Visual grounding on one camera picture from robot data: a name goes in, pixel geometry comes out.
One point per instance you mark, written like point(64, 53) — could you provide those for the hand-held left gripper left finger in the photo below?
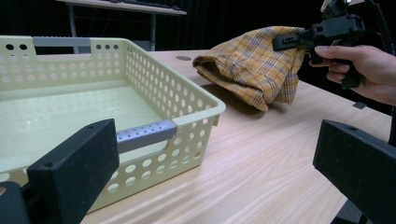
point(74, 168)

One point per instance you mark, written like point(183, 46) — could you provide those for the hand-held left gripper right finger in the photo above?
point(361, 168)

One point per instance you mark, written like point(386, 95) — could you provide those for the orange plaid cloth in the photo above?
point(252, 68)

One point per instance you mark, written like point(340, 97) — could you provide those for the cream perforated plastic basket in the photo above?
point(162, 90)

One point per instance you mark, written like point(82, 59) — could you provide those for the small grey tape piece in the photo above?
point(360, 105)

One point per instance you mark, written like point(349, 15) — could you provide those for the white metal stand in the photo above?
point(124, 6)

